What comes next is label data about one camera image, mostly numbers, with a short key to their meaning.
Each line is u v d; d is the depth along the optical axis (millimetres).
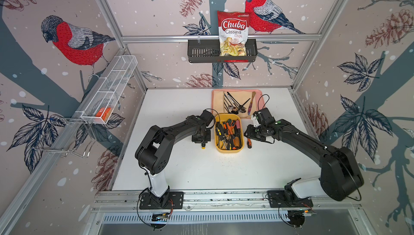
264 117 684
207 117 762
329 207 721
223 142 904
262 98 1148
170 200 727
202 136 776
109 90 780
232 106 1100
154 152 474
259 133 729
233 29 826
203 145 901
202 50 951
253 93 1178
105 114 660
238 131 927
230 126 951
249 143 904
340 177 422
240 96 1153
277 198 733
